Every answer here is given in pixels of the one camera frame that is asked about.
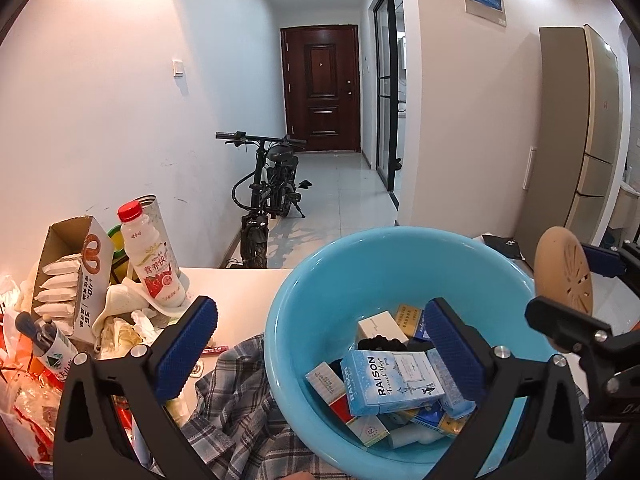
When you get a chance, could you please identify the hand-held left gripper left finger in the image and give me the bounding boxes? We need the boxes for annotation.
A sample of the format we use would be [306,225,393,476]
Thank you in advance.
[52,296,219,480]

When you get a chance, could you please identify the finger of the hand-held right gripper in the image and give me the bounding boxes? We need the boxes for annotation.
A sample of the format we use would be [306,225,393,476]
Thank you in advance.
[580,241,640,278]
[525,296,640,406]

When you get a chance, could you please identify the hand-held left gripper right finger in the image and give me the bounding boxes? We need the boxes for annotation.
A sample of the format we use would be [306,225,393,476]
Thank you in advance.
[424,298,586,480]

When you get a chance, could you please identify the round brown slotted disc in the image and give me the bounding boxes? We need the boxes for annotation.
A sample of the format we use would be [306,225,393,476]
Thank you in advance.
[535,226,595,317]

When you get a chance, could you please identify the blue plastic basin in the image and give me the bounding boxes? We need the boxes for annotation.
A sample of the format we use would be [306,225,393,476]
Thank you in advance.
[263,226,558,480]

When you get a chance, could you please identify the blue and white box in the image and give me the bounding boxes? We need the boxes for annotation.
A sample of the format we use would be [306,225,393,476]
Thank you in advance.
[427,347,477,418]

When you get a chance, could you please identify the small yellow and blue box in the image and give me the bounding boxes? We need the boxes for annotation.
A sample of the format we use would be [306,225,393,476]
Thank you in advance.
[392,304,430,338]

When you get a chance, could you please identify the white sink cabinet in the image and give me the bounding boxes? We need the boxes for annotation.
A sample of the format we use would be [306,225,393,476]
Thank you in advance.
[612,165,640,228]

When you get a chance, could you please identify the light blue box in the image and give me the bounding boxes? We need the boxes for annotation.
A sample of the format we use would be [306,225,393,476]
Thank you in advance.
[341,349,446,417]

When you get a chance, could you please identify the black hair scrunchie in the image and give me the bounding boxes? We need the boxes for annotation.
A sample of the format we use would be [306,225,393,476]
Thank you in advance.
[356,335,408,353]

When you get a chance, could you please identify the plain white box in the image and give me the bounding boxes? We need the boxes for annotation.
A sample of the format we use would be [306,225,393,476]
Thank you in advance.
[356,311,410,343]

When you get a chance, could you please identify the red capped drink bottle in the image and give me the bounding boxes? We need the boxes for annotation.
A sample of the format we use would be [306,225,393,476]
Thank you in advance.
[117,201,182,308]

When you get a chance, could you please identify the beige crumpled cloth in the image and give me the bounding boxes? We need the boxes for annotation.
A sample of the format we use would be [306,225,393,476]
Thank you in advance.
[92,275,201,356]

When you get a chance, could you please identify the grey plaid shirt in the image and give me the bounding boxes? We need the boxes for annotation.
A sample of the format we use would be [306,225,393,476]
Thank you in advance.
[150,332,611,480]

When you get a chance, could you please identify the flat black item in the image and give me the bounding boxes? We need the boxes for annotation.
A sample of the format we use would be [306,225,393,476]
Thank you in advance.
[482,235,526,261]

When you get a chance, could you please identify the small white bottle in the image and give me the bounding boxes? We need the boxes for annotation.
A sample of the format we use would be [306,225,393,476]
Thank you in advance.
[389,424,446,451]

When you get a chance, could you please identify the cardboard pretzel print box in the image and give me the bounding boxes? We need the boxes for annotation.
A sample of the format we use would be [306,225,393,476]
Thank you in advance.
[31,215,117,346]

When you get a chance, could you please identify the red packet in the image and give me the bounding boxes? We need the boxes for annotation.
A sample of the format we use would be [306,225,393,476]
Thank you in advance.
[115,402,138,456]

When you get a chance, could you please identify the white box with green print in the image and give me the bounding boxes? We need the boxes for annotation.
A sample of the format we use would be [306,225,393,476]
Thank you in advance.
[346,412,391,448]

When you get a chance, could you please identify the beige refrigerator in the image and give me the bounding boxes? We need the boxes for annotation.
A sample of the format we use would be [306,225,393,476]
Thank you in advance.
[515,24,633,261]

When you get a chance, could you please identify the pale cylinder can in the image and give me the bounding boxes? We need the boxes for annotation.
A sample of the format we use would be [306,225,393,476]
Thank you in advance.
[132,194,191,306]

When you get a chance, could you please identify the white red small box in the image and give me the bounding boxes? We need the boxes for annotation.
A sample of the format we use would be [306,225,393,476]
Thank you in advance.
[305,360,348,406]

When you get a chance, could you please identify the small bottle with blue cap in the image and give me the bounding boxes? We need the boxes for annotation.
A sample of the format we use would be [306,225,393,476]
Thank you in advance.
[15,311,78,383]

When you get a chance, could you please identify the row of white packets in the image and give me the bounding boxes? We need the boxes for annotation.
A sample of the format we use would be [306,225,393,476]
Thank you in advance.
[32,252,83,318]

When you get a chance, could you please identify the black electric bicycle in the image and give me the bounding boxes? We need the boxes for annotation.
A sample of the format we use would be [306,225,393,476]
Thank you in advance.
[215,131,313,270]

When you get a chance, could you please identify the red and white plastic bag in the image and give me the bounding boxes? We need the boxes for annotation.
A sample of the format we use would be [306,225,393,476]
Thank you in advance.
[0,305,66,461]

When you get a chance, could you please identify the black framed glass door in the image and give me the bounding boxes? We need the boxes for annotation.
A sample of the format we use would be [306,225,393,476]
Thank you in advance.
[367,0,408,208]

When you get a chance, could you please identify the dark red entrance door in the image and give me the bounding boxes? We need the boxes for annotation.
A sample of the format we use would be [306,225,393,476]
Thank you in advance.
[280,25,362,153]

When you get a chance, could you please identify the green plastic ring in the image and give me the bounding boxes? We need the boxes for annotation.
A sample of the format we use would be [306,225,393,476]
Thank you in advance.
[107,224,130,261]

